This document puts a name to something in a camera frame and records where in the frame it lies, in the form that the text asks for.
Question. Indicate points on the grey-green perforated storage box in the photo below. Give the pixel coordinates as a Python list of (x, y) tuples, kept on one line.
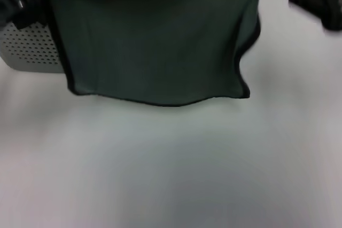
[(32, 51)]

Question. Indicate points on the black cloth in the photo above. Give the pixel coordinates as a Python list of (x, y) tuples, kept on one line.
[(26, 23)]

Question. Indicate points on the green yellow towel black trim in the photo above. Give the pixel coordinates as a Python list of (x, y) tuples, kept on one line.
[(149, 51)]

